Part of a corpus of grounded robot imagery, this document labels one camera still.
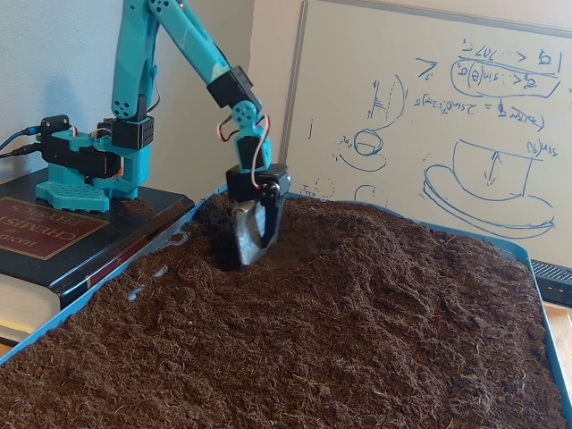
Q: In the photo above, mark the brown soil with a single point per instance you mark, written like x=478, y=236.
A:
x=313, y=313

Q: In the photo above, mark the blue plastic tray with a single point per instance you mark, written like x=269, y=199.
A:
x=36, y=331

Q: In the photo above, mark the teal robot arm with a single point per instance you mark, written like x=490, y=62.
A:
x=134, y=67

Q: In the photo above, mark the black grille device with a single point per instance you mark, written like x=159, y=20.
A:
x=556, y=286

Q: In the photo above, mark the whiteboard with blue drawings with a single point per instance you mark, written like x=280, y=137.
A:
x=447, y=134

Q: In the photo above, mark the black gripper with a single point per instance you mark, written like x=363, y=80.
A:
x=243, y=184

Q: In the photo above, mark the black chemistry physics handbook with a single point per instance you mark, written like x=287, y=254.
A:
x=111, y=232

